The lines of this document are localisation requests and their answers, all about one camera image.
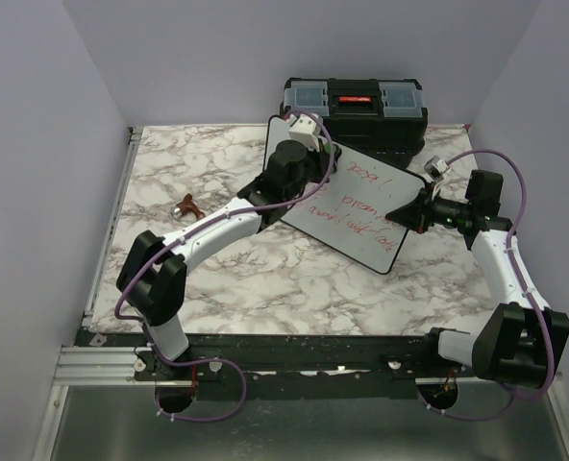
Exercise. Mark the green round eraser pad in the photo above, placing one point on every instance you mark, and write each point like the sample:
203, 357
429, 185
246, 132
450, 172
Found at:
333, 150

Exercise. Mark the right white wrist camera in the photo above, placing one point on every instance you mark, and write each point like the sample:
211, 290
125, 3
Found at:
438, 169

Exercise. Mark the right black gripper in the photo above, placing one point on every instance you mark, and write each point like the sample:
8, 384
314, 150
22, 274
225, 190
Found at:
416, 214

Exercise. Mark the black plastic toolbox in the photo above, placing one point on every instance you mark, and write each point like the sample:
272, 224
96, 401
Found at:
385, 119

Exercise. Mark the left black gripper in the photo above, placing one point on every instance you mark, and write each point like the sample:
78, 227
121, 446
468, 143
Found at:
322, 161

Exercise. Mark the aluminium extrusion rail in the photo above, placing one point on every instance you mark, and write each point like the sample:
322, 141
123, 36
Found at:
88, 366

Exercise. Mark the brown metal nozzle tip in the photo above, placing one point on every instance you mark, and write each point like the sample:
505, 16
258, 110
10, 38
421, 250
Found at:
186, 206

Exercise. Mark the white whiteboard with red writing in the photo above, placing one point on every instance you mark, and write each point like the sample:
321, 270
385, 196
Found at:
348, 213

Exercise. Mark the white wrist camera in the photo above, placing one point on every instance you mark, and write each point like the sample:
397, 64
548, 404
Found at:
304, 130
438, 169

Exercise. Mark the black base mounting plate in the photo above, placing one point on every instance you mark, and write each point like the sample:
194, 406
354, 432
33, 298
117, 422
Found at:
280, 367

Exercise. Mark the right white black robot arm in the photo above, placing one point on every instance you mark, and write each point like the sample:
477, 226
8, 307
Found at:
523, 340

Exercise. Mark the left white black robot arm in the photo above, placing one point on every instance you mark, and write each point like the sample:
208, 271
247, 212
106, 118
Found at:
152, 280

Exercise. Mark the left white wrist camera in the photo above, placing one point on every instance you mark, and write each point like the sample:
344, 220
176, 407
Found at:
304, 130

